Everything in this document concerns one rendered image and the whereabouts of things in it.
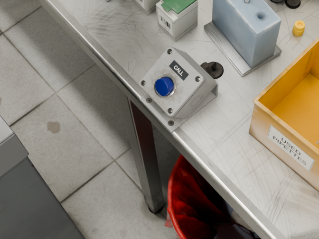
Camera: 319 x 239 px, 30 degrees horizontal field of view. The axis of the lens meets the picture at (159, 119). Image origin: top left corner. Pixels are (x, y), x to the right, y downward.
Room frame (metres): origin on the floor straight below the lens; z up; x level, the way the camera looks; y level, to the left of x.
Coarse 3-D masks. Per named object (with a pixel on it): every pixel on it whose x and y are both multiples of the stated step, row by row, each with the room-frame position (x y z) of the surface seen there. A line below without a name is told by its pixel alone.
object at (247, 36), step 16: (224, 0) 0.48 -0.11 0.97; (240, 0) 0.47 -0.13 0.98; (256, 0) 0.47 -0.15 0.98; (224, 16) 0.48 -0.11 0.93; (240, 16) 0.45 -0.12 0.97; (256, 16) 0.44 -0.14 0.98; (272, 16) 0.44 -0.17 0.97; (208, 32) 0.49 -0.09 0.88; (224, 32) 0.48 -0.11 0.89; (240, 32) 0.44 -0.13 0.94; (256, 32) 0.42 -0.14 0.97; (272, 32) 0.43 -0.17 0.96; (224, 48) 0.45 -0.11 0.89; (240, 48) 0.44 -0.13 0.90; (256, 48) 0.42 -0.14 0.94; (272, 48) 0.43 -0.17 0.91; (240, 64) 0.42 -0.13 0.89; (256, 64) 0.42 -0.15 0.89
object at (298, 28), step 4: (300, 20) 0.48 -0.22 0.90; (296, 24) 0.47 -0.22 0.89; (300, 24) 0.47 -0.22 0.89; (304, 24) 0.47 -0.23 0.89; (296, 28) 0.47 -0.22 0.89; (300, 28) 0.46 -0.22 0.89; (304, 28) 0.47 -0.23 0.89; (292, 32) 0.47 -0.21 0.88; (296, 32) 0.46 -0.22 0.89; (300, 32) 0.46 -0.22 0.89
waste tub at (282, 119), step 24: (312, 48) 0.39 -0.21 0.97; (288, 72) 0.36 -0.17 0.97; (312, 72) 0.39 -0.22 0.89; (264, 96) 0.33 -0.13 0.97; (288, 96) 0.36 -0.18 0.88; (312, 96) 0.36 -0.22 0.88; (264, 120) 0.30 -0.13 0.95; (288, 120) 0.33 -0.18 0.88; (312, 120) 0.32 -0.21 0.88; (264, 144) 0.30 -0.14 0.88; (288, 144) 0.27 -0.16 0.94; (312, 144) 0.29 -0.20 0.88; (312, 168) 0.24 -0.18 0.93
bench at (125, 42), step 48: (48, 0) 0.59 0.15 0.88; (96, 0) 0.58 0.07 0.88; (96, 48) 0.49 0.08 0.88; (144, 48) 0.48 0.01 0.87; (192, 48) 0.47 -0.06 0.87; (288, 48) 0.45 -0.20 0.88; (240, 96) 0.38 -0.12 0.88; (144, 144) 0.48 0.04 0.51; (192, 144) 0.31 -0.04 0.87; (240, 144) 0.30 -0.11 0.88; (144, 192) 0.50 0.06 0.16; (240, 192) 0.24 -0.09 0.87; (288, 192) 0.23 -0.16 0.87
